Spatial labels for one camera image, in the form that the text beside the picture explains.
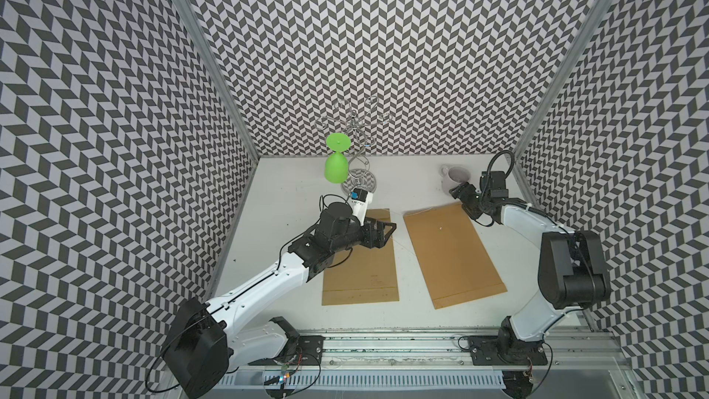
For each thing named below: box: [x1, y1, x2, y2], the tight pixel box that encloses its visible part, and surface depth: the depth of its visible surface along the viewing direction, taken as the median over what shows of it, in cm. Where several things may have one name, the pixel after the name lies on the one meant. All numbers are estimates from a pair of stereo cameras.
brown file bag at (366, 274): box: [321, 207, 400, 306], surface depth 86 cm
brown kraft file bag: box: [402, 201, 508, 310], surface depth 95 cm
